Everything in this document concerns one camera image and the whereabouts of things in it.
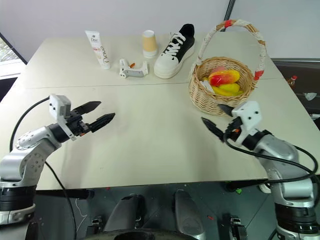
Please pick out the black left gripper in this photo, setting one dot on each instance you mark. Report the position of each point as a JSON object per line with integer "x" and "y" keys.
{"x": 76, "y": 123}

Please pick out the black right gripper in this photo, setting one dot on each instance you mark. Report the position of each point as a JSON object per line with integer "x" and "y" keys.
{"x": 235, "y": 127}

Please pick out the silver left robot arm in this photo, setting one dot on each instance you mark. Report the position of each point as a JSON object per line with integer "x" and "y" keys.
{"x": 27, "y": 160}

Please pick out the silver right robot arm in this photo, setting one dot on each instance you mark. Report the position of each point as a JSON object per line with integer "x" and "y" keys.
{"x": 285, "y": 165}

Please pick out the white paper tag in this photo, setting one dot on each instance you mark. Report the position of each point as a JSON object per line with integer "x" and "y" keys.
{"x": 208, "y": 86}

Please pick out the red and yellow mango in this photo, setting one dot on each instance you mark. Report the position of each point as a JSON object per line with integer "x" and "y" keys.
{"x": 225, "y": 77}

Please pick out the pink peach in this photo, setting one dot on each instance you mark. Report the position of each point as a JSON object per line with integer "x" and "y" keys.
{"x": 220, "y": 68}

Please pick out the white Dove cream tube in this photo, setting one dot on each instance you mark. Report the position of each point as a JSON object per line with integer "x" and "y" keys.
{"x": 98, "y": 50}

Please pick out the black and white sneaker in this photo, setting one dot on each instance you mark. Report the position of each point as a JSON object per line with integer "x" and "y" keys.
{"x": 175, "y": 57}

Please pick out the small green object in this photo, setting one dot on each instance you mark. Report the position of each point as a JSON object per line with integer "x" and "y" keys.
{"x": 238, "y": 191}

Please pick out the small bottle with red cap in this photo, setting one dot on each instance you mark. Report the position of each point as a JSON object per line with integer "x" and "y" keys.
{"x": 292, "y": 81}

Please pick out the black bar under table edge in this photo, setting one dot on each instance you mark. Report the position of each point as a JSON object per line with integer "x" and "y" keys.
{"x": 65, "y": 193}

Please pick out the tan paper cup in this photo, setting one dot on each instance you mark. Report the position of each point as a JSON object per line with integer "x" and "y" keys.
{"x": 149, "y": 45}

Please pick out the dark side table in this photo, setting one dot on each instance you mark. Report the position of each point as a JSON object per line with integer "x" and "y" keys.
{"x": 300, "y": 75}

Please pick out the clear plastic wrapper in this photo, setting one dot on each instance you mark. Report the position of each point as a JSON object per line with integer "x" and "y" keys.
{"x": 310, "y": 96}

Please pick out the dark rounded robot leg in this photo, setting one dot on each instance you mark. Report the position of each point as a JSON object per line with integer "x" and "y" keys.
{"x": 188, "y": 215}
{"x": 125, "y": 212}

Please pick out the black vertical pole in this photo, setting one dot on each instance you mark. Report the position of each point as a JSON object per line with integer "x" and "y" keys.
{"x": 230, "y": 10}

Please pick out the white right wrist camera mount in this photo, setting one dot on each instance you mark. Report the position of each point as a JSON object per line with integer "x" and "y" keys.
{"x": 247, "y": 115}

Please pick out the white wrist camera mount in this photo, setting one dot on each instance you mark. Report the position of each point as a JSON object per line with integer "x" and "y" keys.
{"x": 247, "y": 115}
{"x": 58, "y": 105}

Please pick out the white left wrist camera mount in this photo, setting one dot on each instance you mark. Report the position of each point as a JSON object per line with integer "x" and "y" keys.
{"x": 58, "y": 105}

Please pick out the white plastic bracket part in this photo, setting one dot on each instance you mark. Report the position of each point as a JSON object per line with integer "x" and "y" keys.
{"x": 133, "y": 70}

